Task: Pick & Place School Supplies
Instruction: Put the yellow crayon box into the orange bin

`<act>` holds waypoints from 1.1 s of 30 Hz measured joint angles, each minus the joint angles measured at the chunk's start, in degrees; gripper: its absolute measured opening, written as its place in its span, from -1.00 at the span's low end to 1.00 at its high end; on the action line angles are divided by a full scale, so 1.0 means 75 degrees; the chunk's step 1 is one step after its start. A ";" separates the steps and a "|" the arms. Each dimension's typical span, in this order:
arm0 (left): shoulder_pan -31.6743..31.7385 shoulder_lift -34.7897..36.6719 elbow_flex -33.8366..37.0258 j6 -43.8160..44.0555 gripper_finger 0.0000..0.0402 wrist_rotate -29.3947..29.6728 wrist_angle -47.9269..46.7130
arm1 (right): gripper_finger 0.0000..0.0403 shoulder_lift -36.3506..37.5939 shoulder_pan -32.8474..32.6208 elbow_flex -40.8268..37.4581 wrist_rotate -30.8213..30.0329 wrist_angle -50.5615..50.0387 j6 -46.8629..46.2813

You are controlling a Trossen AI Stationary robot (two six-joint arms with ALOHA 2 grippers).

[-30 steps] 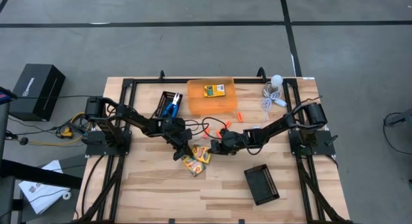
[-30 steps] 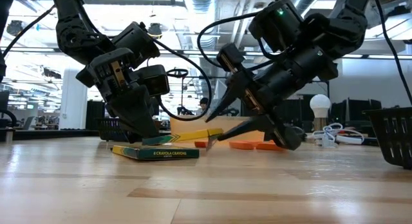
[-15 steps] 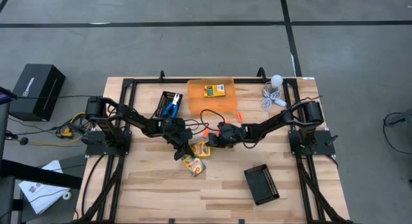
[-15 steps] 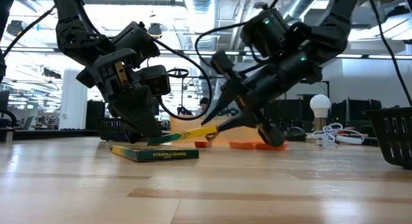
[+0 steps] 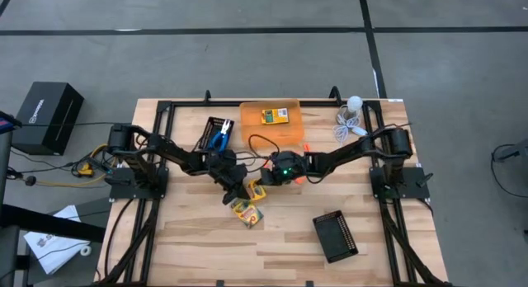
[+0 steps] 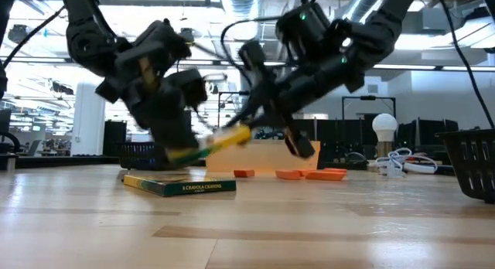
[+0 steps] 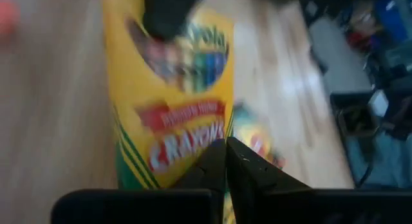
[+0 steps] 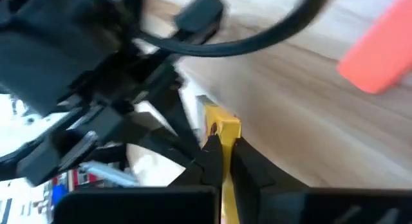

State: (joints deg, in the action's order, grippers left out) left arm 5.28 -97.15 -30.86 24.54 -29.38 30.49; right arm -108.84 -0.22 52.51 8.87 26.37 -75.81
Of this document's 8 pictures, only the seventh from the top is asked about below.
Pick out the yellow green crayon box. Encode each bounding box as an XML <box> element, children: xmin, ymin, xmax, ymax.
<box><xmin>232</xmin><ymin>102</ymin><xmax>286</xmax><ymax>169</ymax></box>
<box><xmin>102</xmin><ymin>0</ymin><xmax>235</xmax><ymax>190</ymax></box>

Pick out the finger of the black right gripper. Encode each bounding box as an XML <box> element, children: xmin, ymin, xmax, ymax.
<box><xmin>142</xmin><ymin>0</ymin><xmax>207</xmax><ymax>42</ymax></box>

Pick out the black floor crate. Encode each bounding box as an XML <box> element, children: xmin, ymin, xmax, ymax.
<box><xmin>330</xmin><ymin>91</ymin><xmax>384</xmax><ymax>141</ymax></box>

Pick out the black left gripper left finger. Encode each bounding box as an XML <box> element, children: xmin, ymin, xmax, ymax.
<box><xmin>50</xmin><ymin>138</ymin><xmax>226</xmax><ymax>224</ymax></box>

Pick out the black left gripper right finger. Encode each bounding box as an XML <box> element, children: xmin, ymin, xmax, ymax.
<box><xmin>226</xmin><ymin>136</ymin><xmax>412</xmax><ymax>224</ymax></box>

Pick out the blue plastic container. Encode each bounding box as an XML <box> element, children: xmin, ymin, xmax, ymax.
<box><xmin>373</xmin><ymin>0</ymin><xmax>411</xmax><ymax>41</ymax></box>

